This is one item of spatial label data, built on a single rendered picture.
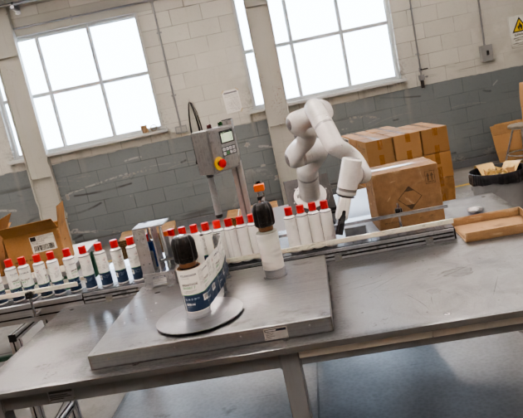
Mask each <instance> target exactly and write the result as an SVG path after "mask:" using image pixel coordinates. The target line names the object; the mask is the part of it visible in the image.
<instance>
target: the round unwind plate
mask: <svg viewBox="0 0 523 418"><path fill-rule="evenodd" d="M210 308H211V309H212V310H213V311H212V312H211V313H210V314H209V315H208V316H206V317H203V318H197V319H190V318H187V313H186V309H185V306H184V305H181V306H179V307H177V308H175V309H172V310H170V311H169V312H167V313H166V314H165V315H163V316H162V317H161V318H160V319H159V320H158V322H157V323H156V328H157V329H158V330H159V331H160V332H161V333H167V334H188V333H197V332H201V331H204V330H208V329H210V328H215V327H217V326H219V325H221V324H224V323H226V322H228V321H229V320H231V319H233V318H235V317H236V316H237V315H239V314H240V313H241V311H242V309H243V303H242V301H241V300H239V299H235V298H232V297H216V298H215V299H214V301H213V302H212V303H211V307H210Z"/></svg>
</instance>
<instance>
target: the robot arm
mask: <svg viewBox="0 0 523 418"><path fill-rule="evenodd" d="M333 114H334V112H333V109H332V106H331V105H330V103H329V102H327V101H326V100H318V99H309V100H308V101H307V102H306V103H305V108H302V109H298V110H296V111H294V112H292V113H290V114H289V115H288V116H287V118H286V127H287V128H288V130H289V131H290V132H291V133H292V134H294V135H295V136H297V138H296V139H295V140H294V141H293V142H292V143H291V144H290V145H289V147H288V148H287V150H286V152H285V160H286V164H287V165H288V166H289V167H290V168H297V169H296V174H297V180H298V188H297V189H296V190H295V193H294V199H295V202H296V204H297V205H299V204H303V207H304V208H308V204H307V203H309V202H315V206H316V207H318V206H320V201H321V200H325V199H326V190H325V189H324V188H323V187H322V186H321V185H320V182H319V173H318V170H319V168H320V167H321V165H322V164H323V163H324V161H325V160H326V158H327V155H328V154H330V155H332V156H335V157H337V158H339V159H341V160H342V163H341V167H340V176H339V181H338V186H337V191H336V192H337V196H339V199H338V203H337V207H336V212H335V218H336V219H338V223H337V226H336V231H335V234H336V235H343V232H344V228H345V221H347V220H348V216H349V209H350V203H351V199H352V198H354V196H356V192H357V188H358V184H359V183H367V182H369V181H370V179H371V177H372V173H371V171H370V168H369V165H368V164H367V162H366V161H365V159H364V157H363V155H362V154H361V153H360V152H359V151H358V150H357V149H356V148H354V147H353V146H351V145H350V144H348V143H346V142H345V141H344V140H343V139H342V138H341V136H340V133H339V131H338V129H337V128H336V126H335V123H334V121H333V120H332V117H333ZM317 136H318V139H317ZM308 209H309V208H308Z"/></svg>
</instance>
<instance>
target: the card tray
mask: <svg viewBox="0 0 523 418"><path fill-rule="evenodd" d="M452 225H453V226H454V228H455V230H456V233H457V234H458V235H459V236H460V237H461V238H462V239H463V240H464V241H465V242H466V243H467V242H473V241H481V240H486V239H491V238H496V237H501V236H510V235H514V234H520V233H523V209H522V208H521V207H512V208H508V209H503V210H498V211H489V212H485V213H480V214H476V215H470V216H462V217H457V218H453V223H452Z"/></svg>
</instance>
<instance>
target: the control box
mask: <svg viewBox="0 0 523 418"><path fill-rule="evenodd" d="M225 129H232V126H231V125H230V124H228V125H224V126H222V127H218V126H217V127H213V129H209V130H206V129H205V130H201V131H198V132H195V133H191V137H192V141H193V147H194V151H195V155H196V159H197V163H198V169H199V173H200V176H205V175H213V174H217V173H221V172H224V171H227V170H229V169H232V168H235V167H238V166H239V165H240V161H239V157H238V153H237V152H236V153H233V154H230V155H227V156H224V157H223V153H222V148H223V147H227V146H229V145H232V144H235V145H236V142H235V138H234V133H233V130H232V134H233V138H234V141H232V142H229V143H224V144H221V140H220V136H219V131H223V130H225ZM236 148H237V145H236ZM220 159H225V160H226V162H227V165H226V167H225V168H221V167H220V166H218V161H219V160H220Z"/></svg>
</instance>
